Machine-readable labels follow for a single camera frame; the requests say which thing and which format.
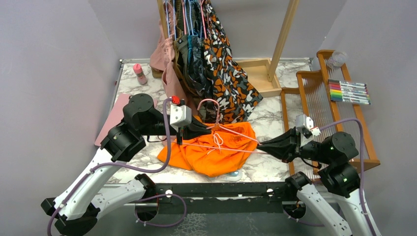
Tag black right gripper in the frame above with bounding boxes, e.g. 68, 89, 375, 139
257, 124, 333, 164

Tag pink wire hanger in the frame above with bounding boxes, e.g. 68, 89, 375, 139
182, 98, 266, 154

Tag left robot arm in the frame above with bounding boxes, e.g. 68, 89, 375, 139
41, 93, 210, 236

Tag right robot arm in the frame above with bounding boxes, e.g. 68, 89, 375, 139
257, 127, 380, 236

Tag orange camouflage hanging shorts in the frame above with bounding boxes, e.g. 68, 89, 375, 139
202, 0, 263, 124

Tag dark patterned hanging shorts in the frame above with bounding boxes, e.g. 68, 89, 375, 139
173, 0, 222, 121

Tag pink hanging shorts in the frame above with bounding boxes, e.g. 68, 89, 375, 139
149, 22, 198, 116

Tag wooden tiered rack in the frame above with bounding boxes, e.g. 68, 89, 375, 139
276, 50, 381, 171

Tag wooden clothes rack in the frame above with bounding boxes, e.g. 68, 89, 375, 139
157, 0, 299, 97

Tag pack of coloured markers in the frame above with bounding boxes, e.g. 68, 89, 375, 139
328, 79, 371, 105

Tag pink clipboard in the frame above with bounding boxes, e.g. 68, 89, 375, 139
94, 93, 159, 147

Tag pink bottle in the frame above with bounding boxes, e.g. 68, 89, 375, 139
132, 63, 148, 85

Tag clear plastic cup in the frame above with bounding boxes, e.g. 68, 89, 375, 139
327, 51, 348, 69

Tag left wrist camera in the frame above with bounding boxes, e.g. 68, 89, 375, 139
170, 96, 192, 131

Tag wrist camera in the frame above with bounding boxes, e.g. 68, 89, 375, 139
296, 114, 321, 147
170, 96, 192, 131

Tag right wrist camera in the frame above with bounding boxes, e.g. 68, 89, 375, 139
296, 114, 321, 147

